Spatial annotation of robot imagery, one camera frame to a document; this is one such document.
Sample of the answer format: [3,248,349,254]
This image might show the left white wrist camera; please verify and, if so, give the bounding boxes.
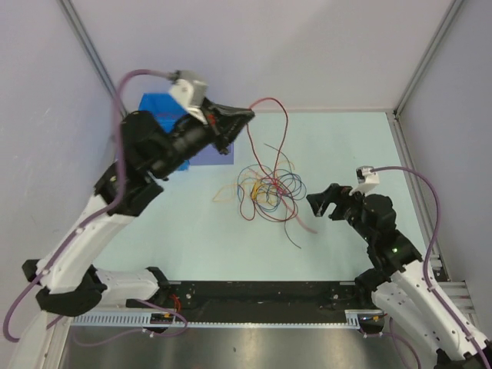
[168,70,208,122]

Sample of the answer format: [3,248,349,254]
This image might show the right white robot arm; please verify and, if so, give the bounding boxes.
[307,183,491,368]

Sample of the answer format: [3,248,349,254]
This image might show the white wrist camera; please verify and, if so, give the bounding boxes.
[350,166,380,195]
[168,70,208,122]

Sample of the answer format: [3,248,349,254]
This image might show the dark red cable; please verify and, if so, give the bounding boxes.
[238,168,299,223]

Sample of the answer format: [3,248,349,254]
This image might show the grey slotted cable duct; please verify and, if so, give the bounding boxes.
[72,311,384,329]

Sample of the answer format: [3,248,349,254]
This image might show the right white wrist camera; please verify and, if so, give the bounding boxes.
[350,166,380,195]

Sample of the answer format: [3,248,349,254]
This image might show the rear blue plastic bin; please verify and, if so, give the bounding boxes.
[139,93,186,132]

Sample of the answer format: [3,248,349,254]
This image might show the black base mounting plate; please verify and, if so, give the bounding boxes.
[149,281,377,324]

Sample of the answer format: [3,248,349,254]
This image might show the light blue cable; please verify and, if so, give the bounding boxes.
[237,165,303,214]

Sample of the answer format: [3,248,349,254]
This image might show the yellow cable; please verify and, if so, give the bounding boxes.
[213,160,296,204]

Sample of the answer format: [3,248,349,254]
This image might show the lavender plastic tray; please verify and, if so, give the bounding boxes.
[189,144,234,166]

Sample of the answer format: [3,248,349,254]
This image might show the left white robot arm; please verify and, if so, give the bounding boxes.
[22,99,255,317]

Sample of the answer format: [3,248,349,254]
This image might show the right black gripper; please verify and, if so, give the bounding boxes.
[305,184,374,244]

